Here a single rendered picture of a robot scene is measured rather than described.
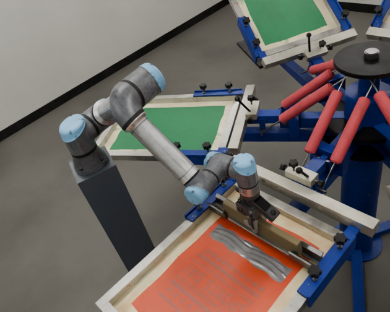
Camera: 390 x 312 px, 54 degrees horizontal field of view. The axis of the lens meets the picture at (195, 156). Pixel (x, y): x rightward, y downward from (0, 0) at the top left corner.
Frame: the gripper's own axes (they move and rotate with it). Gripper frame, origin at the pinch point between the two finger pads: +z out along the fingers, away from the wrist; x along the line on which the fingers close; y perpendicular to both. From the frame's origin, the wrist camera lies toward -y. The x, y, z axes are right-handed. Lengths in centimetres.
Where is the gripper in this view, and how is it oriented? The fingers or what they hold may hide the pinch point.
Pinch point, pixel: (260, 228)
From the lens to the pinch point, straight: 152.8
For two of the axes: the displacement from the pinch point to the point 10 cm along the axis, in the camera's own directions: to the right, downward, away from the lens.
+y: -6.9, -3.4, 6.5
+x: -6.9, 5.7, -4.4
